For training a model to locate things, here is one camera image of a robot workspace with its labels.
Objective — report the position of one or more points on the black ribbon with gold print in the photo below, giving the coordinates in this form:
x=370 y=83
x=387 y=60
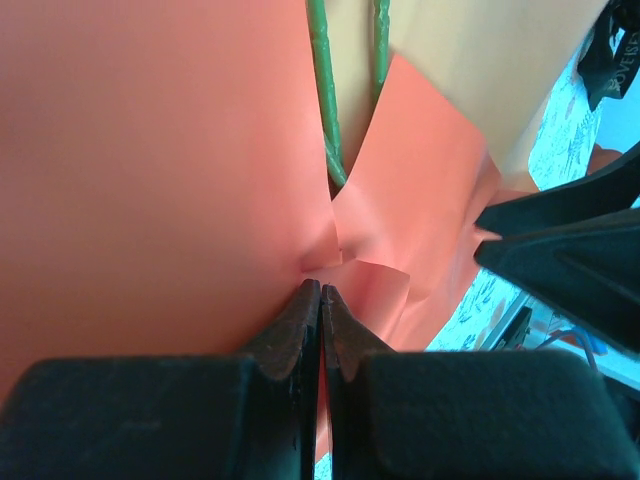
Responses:
x=607 y=65

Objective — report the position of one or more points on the grey floral tablecloth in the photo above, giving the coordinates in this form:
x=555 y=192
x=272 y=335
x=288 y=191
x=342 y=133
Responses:
x=565 y=140

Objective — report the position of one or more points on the pink fake rose stem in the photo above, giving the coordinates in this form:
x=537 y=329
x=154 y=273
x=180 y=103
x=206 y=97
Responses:
x=327 y=100
x=382 y=40

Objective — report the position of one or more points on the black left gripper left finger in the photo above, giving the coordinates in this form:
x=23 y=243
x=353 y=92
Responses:
x=150 y=420

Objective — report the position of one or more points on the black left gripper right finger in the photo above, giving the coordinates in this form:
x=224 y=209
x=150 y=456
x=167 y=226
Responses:
x=475 y=420

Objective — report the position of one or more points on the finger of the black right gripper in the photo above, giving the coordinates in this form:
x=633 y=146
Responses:
x=590 y=275
x=575 y=205

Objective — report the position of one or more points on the orange wrapping paper sheet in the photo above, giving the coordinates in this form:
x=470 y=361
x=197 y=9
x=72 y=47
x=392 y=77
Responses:
x=150 y=175

